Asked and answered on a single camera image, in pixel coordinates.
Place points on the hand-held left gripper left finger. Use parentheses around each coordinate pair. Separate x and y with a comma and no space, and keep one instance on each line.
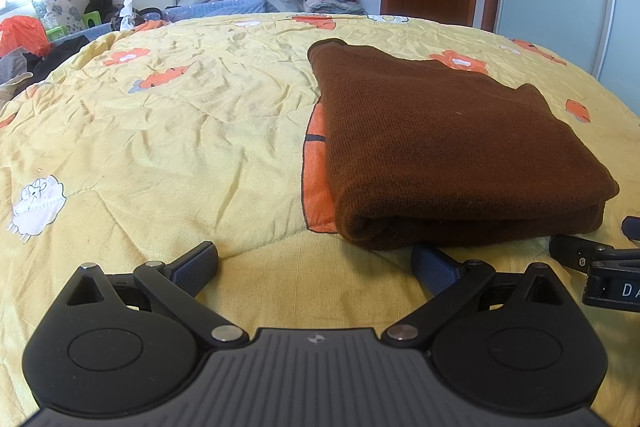
(197,266)

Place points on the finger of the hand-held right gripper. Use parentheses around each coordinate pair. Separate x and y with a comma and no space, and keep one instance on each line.
(570,249)
(632,229)

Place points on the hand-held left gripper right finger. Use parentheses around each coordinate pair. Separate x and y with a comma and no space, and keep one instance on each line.
(432,266)

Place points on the brown knit sweater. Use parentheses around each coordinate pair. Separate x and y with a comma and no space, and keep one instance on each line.
(450,147)

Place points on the dark clothes heap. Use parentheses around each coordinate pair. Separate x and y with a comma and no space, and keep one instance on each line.
(50,59)

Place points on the yellow printed blanket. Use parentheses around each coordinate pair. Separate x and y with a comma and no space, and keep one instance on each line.
(175,132)

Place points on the blue quilted bedding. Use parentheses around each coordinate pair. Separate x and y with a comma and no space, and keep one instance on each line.
(215,9)

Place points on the white tissue paper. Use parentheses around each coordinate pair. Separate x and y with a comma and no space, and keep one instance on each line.
(125,12)

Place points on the green plastic stool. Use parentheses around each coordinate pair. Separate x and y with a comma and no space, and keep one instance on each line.
(92,17)

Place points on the black cloth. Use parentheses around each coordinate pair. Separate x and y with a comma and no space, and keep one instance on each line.
(99,1)

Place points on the orange plastic bag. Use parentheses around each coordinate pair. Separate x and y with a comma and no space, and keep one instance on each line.
(22,34)

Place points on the floral pillow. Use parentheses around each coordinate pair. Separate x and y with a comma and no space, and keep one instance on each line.
(57,7)

